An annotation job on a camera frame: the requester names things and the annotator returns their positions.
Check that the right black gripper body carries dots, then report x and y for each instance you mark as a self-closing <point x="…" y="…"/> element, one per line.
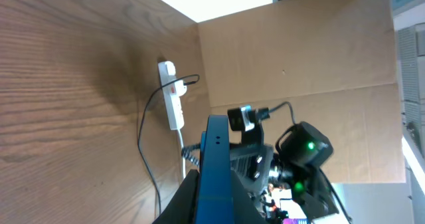
<point x="251" y="163"/>

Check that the blue Galaxy smartphone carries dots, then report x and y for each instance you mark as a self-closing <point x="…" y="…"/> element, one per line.
<point x="214" y="198"/>

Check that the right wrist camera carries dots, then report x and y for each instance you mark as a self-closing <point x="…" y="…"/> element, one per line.
<point x="245" y="118"/>

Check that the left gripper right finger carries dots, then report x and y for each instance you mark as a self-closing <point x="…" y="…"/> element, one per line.
<point x="243" y="207"/>

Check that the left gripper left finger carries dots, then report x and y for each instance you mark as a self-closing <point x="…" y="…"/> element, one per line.
<point x="181" y="208"/>

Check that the white power strip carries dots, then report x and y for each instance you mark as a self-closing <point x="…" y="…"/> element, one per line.
<point x="167" y="73"/>

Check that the white charger plug adapter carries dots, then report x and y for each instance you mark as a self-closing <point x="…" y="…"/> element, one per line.
<point x="178" y="88"/>

